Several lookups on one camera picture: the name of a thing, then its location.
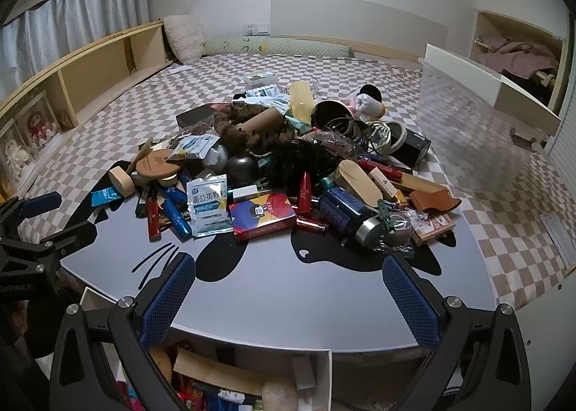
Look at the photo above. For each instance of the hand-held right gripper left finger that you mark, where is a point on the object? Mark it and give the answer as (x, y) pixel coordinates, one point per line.
(166, 298)

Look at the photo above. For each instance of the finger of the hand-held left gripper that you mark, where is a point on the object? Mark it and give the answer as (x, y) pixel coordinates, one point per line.
(42, 205)
(67, 235)

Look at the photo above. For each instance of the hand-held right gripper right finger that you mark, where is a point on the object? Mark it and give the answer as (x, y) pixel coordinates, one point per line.
(411, 298)

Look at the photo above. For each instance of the blue foil packet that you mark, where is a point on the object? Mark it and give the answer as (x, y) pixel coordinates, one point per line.
(105, 197)

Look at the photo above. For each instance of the red playing card box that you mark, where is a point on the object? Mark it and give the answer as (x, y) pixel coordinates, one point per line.
(434, 224)

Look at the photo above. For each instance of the round wooden coaster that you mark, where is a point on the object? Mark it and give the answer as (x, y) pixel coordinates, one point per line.
(155, 166)

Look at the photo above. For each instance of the white container box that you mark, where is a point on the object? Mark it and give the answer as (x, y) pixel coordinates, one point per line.
(321, 384)

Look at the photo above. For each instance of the pile of assorted items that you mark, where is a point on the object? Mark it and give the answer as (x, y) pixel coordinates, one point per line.
(135, 114)

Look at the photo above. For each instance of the clear display case with plush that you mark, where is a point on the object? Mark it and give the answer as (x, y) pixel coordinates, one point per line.
(40, 125)
(11, 154)

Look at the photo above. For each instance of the red gold tube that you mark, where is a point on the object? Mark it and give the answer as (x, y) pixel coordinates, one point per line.
(155, 220)

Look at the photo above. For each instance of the black lighter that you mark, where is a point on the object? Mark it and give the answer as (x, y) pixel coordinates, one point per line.
(141, 204)

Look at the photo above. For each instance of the shiny blue tube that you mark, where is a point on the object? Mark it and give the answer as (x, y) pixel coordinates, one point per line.
(175, 217)

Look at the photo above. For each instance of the kraft cardboard box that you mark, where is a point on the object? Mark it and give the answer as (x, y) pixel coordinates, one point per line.
(216, 372)

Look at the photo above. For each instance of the green plastic clip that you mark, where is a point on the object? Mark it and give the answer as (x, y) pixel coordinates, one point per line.
(384, 208)

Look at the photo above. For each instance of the brown leather case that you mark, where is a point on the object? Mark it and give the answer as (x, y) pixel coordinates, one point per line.
(432, 202)

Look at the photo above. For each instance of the large white blue sachet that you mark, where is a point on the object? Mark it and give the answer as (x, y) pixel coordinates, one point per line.
(209, 208)

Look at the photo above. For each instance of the navy blue bottle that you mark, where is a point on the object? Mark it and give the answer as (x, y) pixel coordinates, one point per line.
(348, 213)

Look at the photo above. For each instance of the red cylinder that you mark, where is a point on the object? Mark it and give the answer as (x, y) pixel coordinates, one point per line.
(310, 224)

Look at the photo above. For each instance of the wooden shoe insert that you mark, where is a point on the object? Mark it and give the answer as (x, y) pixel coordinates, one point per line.
(360, 184)

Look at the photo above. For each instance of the red blue card box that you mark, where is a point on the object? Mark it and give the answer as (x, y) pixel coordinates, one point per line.
(261, 215)

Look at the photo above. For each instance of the white small box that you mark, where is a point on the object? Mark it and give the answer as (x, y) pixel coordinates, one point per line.
(303, 372)

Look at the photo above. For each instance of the white eraser box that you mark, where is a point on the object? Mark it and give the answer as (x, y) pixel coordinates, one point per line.
(245, 193)

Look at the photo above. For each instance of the wooden shelf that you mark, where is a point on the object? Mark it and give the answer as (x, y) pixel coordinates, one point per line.
(99, 73)

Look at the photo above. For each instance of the beige ball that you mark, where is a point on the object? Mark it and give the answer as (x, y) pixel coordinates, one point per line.
(279, 395)

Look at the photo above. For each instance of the dark red pointed tube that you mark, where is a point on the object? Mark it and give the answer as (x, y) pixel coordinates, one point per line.
(305, 193)

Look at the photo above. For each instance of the black square box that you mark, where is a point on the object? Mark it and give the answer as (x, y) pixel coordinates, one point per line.
(411, 148)

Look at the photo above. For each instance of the grey dome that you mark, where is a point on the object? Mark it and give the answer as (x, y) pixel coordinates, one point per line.
(243, 168)

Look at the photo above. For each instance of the clear white blue sachet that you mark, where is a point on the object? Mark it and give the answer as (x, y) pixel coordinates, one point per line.
(198, 145)

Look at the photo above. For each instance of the white tape roll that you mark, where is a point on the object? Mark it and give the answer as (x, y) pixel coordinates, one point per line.
(396, 132)

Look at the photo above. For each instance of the grey curtain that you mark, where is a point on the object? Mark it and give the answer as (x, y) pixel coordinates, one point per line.
(67, 33)

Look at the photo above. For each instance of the black rectangular box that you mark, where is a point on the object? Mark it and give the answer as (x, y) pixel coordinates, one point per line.
(198, 116)

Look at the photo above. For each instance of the black feather duster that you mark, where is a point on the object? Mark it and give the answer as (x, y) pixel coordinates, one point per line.
(297, 163)

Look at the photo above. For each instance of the brown fur piece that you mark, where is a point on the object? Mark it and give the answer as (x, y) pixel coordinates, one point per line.
(238, 130)

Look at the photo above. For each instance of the cardboard tube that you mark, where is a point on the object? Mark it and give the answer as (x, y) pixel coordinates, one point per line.
(265, 121)

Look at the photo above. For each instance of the black disc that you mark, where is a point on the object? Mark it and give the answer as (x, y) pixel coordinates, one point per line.
(371, 89)

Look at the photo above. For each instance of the white fluffy pillow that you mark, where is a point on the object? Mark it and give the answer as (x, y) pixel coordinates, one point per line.
(182, 37)

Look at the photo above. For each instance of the pale yellow tube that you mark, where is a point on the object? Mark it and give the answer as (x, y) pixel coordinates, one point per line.
(301, 103)

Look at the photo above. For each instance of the white drawer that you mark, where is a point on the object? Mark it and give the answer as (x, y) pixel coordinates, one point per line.
(477, 73)

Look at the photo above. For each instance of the clear plastic lidded box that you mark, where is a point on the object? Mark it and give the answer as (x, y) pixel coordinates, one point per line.
(261, 78)

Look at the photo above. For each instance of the pink clothes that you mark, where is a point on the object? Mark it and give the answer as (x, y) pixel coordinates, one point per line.
(517, 55)

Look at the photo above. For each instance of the long green bolster pillow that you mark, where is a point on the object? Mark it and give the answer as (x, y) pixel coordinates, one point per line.
(292, 45)

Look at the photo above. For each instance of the white headboard panel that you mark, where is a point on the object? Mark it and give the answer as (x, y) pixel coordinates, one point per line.
(355, 17)

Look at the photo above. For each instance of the wooden wardrobe niche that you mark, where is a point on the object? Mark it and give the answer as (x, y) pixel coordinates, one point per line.
(508, 24)

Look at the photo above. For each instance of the white wall socket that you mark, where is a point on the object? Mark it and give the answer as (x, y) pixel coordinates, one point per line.
(256, 28)

